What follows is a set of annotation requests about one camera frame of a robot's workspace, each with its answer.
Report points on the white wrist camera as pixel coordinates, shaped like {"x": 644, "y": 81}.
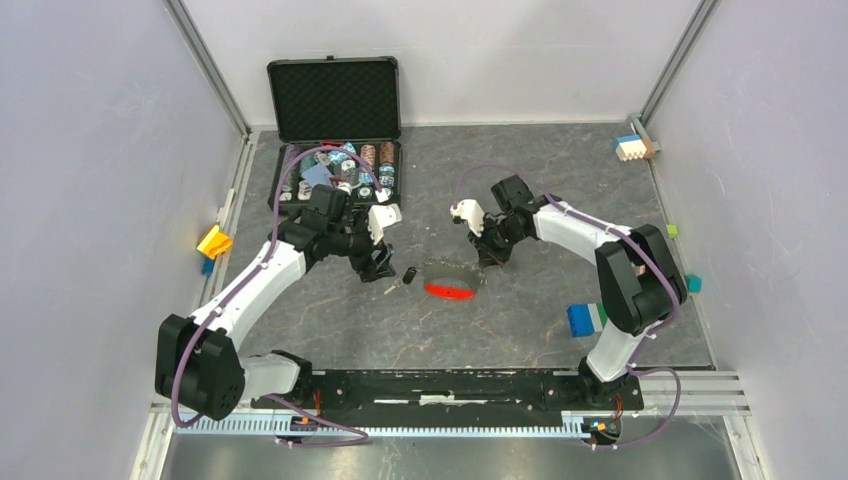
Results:
{"x": 470, "y": 213}
{"x": 382, "y": 215}

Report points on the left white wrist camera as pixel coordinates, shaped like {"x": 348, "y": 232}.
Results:
{"x": 382, "y": 215}

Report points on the small teal cube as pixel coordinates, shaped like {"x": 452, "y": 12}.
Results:
{"x": 693, "y": 283}

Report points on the blue green white brick block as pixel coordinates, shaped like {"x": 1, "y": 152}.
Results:
{"x": 586, "y": 319}

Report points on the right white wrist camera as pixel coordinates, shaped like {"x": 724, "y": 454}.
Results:
{"x": 470, "y": 213}

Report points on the white blue brown brick block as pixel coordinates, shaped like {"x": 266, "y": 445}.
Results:
{"x": 635, "y": 147}

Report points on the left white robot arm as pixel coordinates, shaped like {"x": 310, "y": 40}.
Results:
{"x": 198, "y": 364}

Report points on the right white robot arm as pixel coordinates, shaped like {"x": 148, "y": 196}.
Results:
{"x": 641, "y": 286}

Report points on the black poker chip case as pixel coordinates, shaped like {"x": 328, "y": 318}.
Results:
{"x": 346, "y": 102}

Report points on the black-headed silver key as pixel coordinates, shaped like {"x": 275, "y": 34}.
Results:
{"x": 405, "y": 279}

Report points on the yellow orange toy block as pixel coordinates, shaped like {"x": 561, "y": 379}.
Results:
{"x": 214, "y": 243}

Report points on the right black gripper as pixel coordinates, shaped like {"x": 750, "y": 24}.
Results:
{"x": 488, "y": 255}

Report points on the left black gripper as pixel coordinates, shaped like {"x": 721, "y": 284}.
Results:
{"x": 371, "y": 270}

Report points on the white slotted cable duct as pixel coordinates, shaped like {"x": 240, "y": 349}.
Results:
{"x": 286, "y": 425}

